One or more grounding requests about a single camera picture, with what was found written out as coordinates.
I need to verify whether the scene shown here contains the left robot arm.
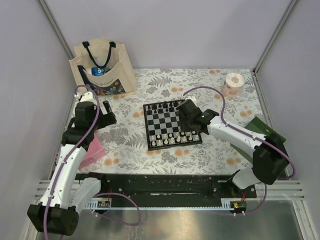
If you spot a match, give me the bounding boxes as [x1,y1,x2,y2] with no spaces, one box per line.
[27,100,117,236]

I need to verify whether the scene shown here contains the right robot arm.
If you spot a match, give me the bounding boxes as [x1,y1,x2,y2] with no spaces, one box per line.
[177,99,290,198]

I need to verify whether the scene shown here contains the black magnetic chess board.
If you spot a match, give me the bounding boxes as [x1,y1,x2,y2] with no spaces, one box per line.
[143,99,203,151]

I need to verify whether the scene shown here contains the pink plastic box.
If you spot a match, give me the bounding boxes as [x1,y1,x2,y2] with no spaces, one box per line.
[78,135,107,170]

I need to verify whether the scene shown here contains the floral patterned table mat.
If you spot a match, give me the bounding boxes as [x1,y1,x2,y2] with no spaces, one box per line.
[81,68,265,175]

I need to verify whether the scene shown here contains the blue white bottle in bag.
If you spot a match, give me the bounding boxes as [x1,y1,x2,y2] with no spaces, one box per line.
[91,66,106,77]

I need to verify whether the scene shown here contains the pink wrapped toilet paper roll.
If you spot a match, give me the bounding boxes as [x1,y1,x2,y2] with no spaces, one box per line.
[221,72,245,98]

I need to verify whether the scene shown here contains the cream canvas tote bag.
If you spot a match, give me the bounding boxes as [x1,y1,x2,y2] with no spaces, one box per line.
[69,38,137,96]

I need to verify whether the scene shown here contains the dark green plastic box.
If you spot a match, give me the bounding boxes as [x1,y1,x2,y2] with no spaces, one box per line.
[230,116,287,164]

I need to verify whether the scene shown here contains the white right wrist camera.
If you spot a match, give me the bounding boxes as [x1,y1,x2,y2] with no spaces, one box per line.
[188,96,197,104]

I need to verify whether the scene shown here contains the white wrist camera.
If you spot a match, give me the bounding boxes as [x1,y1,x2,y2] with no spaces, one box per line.
[74,91,97,104]
[188,96,197,104]

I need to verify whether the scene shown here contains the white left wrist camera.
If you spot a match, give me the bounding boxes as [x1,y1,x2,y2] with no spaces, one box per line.
[74,91,97,104]

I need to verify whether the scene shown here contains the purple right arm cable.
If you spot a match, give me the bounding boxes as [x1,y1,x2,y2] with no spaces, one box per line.
[183,86,298,216]

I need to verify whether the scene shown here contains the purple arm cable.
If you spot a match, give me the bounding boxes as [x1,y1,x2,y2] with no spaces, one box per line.
[183,86,298,216]
[42,84,142,240]

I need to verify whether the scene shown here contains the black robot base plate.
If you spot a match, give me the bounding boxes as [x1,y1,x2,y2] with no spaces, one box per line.
[75,172,257,208]

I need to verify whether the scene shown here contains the white slotted cable duct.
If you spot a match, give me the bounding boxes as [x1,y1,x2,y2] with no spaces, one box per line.
[83,198,112,211]

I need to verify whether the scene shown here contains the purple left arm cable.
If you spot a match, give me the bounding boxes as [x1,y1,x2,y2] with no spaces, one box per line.
[42,84,142,240]

